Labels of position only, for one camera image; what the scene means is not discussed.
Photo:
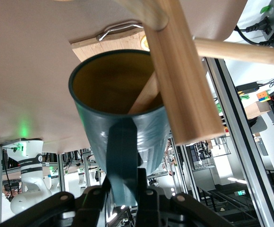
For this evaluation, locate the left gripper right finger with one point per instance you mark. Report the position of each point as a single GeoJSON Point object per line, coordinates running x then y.
{"type": "Point", "coordinates": [156, 208]}

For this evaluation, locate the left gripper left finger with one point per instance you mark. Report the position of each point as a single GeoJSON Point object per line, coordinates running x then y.
{"type": "Point", "coordinates": [63, 205]}

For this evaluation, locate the dark teal cup yellow inside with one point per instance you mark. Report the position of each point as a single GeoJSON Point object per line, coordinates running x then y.
{"type": "Point", "coordinates": [99, 132]}

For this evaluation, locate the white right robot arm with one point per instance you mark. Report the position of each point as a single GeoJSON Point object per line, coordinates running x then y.
{"type": "Point", "coordinates": [30, 175]}

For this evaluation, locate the wooden mug tree rack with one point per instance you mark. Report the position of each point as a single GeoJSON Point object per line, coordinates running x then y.
{"type": "Point", "coordinates": [184, 82]}

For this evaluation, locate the brown cardboard box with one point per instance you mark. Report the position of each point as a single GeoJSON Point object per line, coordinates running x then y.
{"type": "Point", "coordinates": [257, 110]}

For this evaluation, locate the brown table mat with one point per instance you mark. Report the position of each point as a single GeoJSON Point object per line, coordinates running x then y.
{"type": "Point", "coordinates": [21, 71]}

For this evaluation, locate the black power adapter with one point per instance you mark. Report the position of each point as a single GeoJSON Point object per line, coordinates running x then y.
{"type": "Point", "coordinates": [246, 87]}

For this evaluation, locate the colourful puzzle cube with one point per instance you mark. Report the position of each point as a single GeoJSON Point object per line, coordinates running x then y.
{"type": "Point", "coordinates": [263, 96]}

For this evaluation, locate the long aluminium frame rail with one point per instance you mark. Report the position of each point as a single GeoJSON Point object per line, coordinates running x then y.
{"type": "Point", "coordinates": [241, 132]}

